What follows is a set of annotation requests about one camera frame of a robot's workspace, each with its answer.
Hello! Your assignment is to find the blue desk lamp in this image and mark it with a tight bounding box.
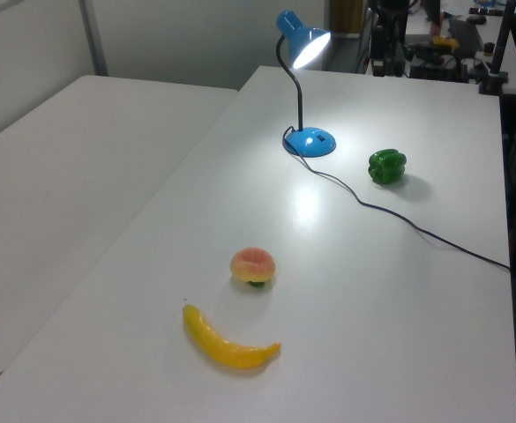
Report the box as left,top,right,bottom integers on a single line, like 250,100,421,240
275,9,338,159

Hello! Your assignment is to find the green bell pepper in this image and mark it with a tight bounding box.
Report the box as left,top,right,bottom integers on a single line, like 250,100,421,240
367,148,408,187

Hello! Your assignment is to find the person in dark clothing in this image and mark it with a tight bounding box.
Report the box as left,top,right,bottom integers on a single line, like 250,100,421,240
423,0,445,39

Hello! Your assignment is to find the black electronics pile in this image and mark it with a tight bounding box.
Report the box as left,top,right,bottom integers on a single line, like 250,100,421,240
406,42,482,84

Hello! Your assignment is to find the white adjoining table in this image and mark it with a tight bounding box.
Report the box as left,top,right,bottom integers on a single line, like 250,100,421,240
0,74,241,385

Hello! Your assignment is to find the black tripod equipment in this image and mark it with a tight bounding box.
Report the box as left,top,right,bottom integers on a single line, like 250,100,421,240
363,0,411,78

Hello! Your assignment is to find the black lamp power cable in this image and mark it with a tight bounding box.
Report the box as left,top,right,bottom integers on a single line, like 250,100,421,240
282,125,512,271

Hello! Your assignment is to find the black camera pole with clamp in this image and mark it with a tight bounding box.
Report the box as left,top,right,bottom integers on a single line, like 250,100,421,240
479,0,516,96

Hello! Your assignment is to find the yellow banana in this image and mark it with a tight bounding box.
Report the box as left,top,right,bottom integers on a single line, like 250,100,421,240
182,303,282,370

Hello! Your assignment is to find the grey partition post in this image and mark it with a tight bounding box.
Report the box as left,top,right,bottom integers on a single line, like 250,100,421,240
78,0,109,77

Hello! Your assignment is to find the pink yellow peach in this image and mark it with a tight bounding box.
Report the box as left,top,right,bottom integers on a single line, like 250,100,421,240
229,247,280,290

